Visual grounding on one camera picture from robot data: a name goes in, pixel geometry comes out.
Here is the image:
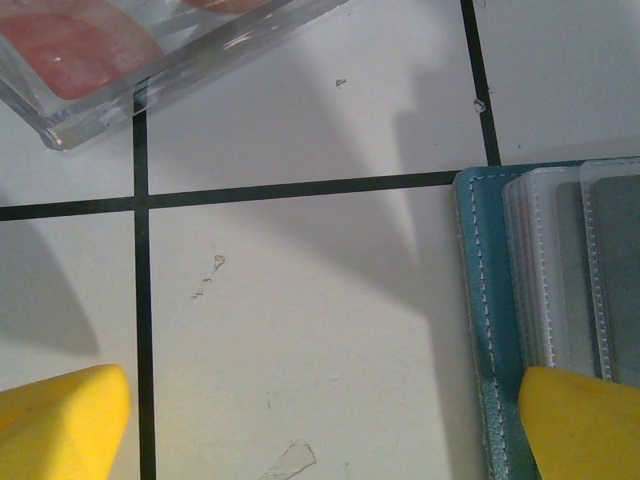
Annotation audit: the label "teal leather card holder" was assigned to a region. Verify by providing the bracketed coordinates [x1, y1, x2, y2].
[452, 155, 640, 480]

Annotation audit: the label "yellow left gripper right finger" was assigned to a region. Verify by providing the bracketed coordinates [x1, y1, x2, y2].
[517, 366, 640, 480]

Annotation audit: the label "clear acrylic card box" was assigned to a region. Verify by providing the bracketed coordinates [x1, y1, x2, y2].
[0, 0, 351, 152]

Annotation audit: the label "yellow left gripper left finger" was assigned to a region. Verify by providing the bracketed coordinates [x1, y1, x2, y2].
[0, 364, 133, 480]

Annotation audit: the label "white card red circles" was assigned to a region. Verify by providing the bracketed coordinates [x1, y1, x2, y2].
[0, 0, 274, 101]

